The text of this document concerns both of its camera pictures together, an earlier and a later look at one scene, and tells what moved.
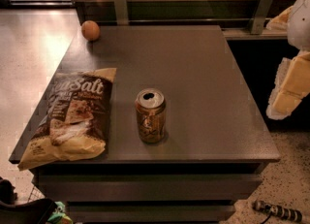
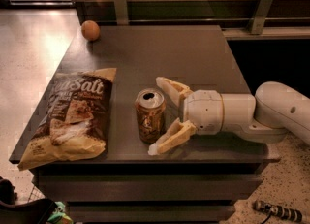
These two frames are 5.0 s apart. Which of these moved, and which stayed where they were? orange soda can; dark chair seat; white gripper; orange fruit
Moved: white gripper
Stayed: orange fruit; orange soda can; dark chair seat
